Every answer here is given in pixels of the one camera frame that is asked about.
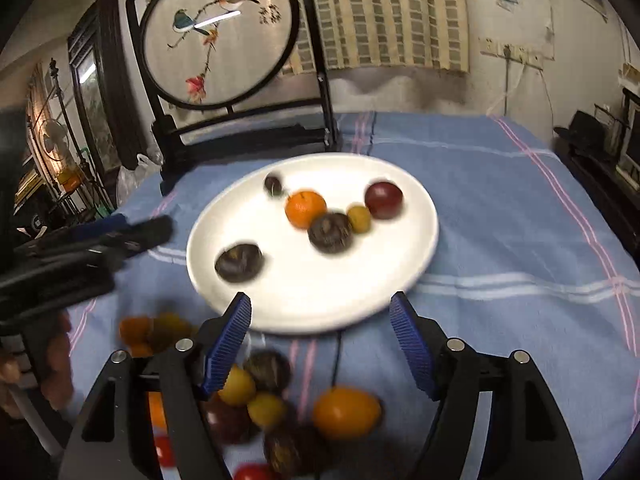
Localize small red fruit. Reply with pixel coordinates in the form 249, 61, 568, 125
154, 435, 176, 468

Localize black hat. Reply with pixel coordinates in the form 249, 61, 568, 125
552, 110, 613, 153

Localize white plate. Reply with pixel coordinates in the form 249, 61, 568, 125
186, 154, 440, 335

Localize electric fan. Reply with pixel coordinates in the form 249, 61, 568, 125
40, 117, 71, 163

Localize black light stand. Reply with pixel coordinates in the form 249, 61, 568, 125
47, 57, 118, 211

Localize dark red plum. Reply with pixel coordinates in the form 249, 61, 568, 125
205, 395, 261, 446
364, 181, 404, 220

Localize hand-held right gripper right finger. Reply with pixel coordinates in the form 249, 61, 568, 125
389, 291, 583, 480

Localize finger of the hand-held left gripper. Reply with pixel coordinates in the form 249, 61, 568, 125
65, 213, 128, 241
85, 215, 174, 261

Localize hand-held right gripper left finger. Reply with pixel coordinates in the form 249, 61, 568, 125
59, 292, 252, 480

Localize wall power strip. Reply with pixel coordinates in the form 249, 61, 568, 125
479, 37, 546, 68

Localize blue striped blanket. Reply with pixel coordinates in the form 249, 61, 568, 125
65, 110, 640, 480

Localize power cord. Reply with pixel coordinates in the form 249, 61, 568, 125
502, 45, 513, 116

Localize woven wall hanging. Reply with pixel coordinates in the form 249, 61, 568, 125
142, 0, 471, 73

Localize large orange fruit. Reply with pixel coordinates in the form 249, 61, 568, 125
312, 386, 383, 441

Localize round embroidered bird screen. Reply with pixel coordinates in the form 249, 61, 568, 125
125, 0, 341, 196

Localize dark desk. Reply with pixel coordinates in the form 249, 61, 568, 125
552, 130, 640, 261

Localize small yellow-green fruit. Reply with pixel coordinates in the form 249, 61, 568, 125
347, 204, 372, 234

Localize orange box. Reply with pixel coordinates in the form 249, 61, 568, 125
57, 169, 86, 193

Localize white plastic bag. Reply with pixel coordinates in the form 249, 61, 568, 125
116, 152, 163, 206

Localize dark wooden framed panel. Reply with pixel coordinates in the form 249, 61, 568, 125
67, 0, 151, 196

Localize yellow-orange fruit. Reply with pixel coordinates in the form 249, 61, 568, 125
150, 312, 197, 353

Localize person's left hand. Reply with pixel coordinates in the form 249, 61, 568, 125
0, 310, 75, 418

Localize dark purple fruit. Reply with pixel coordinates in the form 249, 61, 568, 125
263, 427, 328, 478

